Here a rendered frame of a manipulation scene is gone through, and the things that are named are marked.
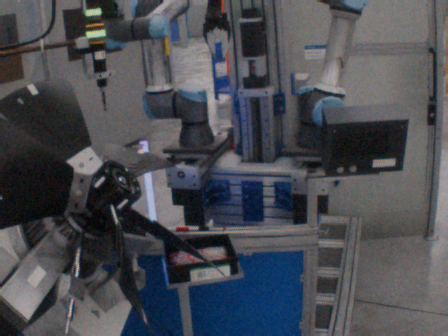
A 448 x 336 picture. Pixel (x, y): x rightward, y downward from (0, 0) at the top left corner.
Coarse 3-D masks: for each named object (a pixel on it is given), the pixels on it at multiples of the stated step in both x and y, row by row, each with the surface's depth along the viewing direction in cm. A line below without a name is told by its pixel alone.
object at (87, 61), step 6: (78, 42) 111; (84, 42) 111; (78, 48) 111; (84, 48) 111; (90, 48) 112; (84, 54) 112; (90, 54) 113; (84, 60) 113; (90, 60) 113; (84, 66) 114; (90, 66) 113; (84, 72) 115; (90, 72) 113; (108, 72) 113; (114, 72) 115; (90, 78) 114; (96, 78) 113
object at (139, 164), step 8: (112, 144) 147; (104, 152) 142; (112, 152) 142; (120, 152) 142; (128, 152) 143; (136, 152) 144; (144, 152) 145; (104, 160) 137; (120, 160) 136; (128, 160) 136; (136, 160) 136; (144, 160) 138; (152, 160) 140; (160, 160) 142; (168, 160) 145; (128, 168) 130; (136, 168) 130; (144, 168) 131; (152, 168) 133; (160, 168) 135; (136, 176) 125
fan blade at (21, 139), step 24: (0, 120) 91; (0, 144) 89; (24, 144) 94; (0, 168) 88; (24, 168) 93; (48, 168) 98; (72, 168) 104; (24, 192) 92; (48, 192) 98; (0, 216) 86; (24, 216) 92; (48, 216) 99
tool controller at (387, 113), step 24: (336, 120) 140; (360, 120) 138; (384, 120) 136; (408, 120) 135; (336, 144) 142; (360, 144) 140; (384, 144) 139; (336, 168) 145; (360, 168) 145; (384, 168) 144
